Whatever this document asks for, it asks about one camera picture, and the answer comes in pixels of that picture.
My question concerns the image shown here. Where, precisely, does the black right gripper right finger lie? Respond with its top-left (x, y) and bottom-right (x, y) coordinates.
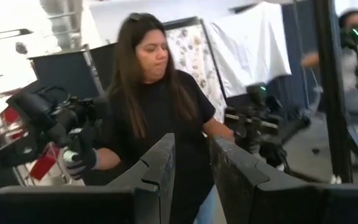
top-left (210, 136), bottom-right (358, 224)

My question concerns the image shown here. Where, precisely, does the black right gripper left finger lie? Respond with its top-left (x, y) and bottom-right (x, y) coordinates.
top-left (0, 133), bottom-right (176, 224)

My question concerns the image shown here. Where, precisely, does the person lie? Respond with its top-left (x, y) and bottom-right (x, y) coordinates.
top-left (300, 8), bottom-right (358, 150)
top-left (82, 12), bottom-right (236, 224)

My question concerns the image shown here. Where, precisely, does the red plastic piece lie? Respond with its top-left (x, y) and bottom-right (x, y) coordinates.
top-left (29, 144), bottom-right (61, 182)
top-left (0, 105), bottom-right (21, 125)

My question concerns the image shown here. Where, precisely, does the white cloth sheet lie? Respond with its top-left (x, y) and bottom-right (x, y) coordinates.
top-left (203, 1), bottom-right (293, 99)

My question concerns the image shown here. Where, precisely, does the dark partition panel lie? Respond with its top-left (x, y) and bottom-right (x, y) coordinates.
top-left (28, 42), bottom-right (119, 100)

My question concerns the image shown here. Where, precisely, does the dark blue curtain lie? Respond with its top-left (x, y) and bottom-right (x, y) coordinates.
top-left (265, 2), bottom-right (319, 110)

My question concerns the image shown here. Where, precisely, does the patterned panel black frame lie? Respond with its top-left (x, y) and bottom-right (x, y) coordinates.
top-left (163, 17), bottom-right (228, 124)

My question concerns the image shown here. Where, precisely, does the black vertical post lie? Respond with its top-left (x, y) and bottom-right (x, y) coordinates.
top-left (314, 0), bottom-right (354, 184)

